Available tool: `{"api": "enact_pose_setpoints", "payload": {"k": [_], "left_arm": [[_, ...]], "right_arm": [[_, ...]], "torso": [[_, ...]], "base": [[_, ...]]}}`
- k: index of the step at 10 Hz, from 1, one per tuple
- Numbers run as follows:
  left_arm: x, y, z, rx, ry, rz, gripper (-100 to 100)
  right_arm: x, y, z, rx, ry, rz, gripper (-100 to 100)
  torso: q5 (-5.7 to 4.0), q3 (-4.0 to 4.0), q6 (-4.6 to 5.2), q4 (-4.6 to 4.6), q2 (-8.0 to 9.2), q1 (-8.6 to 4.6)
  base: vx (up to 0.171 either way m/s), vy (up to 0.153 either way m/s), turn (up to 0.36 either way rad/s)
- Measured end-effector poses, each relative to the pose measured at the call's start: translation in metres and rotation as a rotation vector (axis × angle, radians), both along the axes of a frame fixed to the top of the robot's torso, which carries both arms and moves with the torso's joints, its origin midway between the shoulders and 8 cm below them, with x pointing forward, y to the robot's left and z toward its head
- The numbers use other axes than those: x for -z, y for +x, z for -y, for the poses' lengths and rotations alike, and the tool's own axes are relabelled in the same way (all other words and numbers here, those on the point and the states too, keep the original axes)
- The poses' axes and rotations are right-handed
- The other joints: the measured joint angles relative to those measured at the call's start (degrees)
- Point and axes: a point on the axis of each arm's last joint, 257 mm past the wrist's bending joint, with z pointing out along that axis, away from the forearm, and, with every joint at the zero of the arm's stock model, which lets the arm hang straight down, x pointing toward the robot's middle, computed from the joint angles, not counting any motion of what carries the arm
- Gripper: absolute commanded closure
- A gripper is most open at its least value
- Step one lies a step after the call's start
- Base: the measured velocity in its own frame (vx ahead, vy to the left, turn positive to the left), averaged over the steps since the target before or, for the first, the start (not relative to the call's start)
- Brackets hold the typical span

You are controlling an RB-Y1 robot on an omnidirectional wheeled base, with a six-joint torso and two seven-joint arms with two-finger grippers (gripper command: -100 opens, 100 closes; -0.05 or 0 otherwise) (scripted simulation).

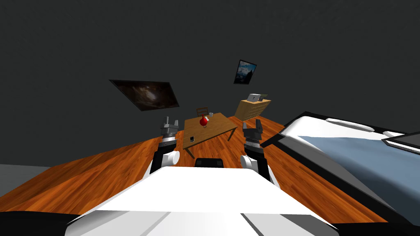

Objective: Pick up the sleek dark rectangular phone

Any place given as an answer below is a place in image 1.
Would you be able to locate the red vase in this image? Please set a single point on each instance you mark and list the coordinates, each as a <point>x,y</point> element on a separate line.
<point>203,121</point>

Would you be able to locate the black framed wall picture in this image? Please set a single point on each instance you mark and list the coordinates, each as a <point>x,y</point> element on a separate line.
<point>245,72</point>

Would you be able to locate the bed with blue blanket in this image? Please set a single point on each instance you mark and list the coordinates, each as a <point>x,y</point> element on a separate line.
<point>347,157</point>

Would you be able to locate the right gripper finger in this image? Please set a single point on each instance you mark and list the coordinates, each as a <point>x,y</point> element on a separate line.
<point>245,126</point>
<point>259,126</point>

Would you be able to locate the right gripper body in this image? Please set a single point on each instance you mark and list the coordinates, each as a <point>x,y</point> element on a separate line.
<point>252,135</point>

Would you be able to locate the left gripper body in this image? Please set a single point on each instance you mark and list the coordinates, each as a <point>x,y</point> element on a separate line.
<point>169,130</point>

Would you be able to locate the brown wooden chair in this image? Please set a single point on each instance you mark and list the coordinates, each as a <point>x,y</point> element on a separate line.
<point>202,111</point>

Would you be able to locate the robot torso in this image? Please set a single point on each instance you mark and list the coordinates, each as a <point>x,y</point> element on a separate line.
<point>203,196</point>

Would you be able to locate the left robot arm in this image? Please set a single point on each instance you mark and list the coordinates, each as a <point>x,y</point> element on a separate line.
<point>163,154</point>

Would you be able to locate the dark wall screen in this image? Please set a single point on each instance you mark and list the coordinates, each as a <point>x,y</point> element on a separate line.
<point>147,93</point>

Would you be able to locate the brown wooden table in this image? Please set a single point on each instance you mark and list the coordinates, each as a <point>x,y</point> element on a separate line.
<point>216,126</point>

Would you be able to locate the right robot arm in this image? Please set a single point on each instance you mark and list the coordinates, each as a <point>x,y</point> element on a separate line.
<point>255,153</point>

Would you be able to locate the light wooden dresser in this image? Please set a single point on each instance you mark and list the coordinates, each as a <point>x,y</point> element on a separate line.
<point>252,109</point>

